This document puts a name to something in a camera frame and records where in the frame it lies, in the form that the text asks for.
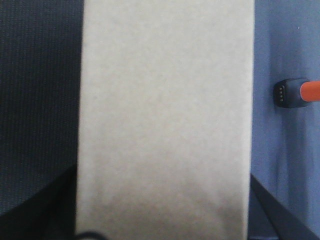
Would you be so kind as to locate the orange black barcode scanner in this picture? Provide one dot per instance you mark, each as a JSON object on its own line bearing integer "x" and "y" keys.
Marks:
{"x": 296, "y": 92}

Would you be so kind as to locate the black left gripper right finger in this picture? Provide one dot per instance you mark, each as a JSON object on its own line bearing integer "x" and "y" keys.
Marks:
{"x": 268, "y": 219}

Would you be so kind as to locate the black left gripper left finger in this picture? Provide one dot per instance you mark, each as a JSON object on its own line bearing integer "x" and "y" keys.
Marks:
{"x": 48, "y": 215}

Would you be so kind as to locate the tan cardboard package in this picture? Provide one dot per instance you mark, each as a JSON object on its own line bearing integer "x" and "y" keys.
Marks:
{"x": 165, "y": 119}

